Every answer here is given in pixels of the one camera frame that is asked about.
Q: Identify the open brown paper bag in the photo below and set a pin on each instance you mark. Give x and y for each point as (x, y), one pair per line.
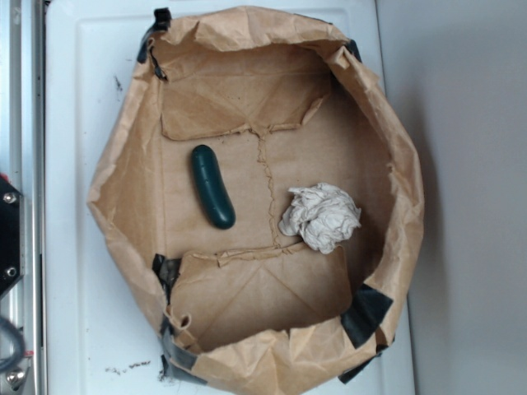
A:
(284, 103)

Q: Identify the crumpled white paper ball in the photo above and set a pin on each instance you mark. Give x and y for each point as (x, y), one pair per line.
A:
(323, 215)

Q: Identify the dark green plastic pickle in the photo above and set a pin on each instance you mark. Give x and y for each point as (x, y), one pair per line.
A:
(211, 189)

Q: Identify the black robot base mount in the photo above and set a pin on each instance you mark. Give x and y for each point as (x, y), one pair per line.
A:
(11, 235)

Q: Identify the aluminium frame rail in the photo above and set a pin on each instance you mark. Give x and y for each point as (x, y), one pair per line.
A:
(23, 354)

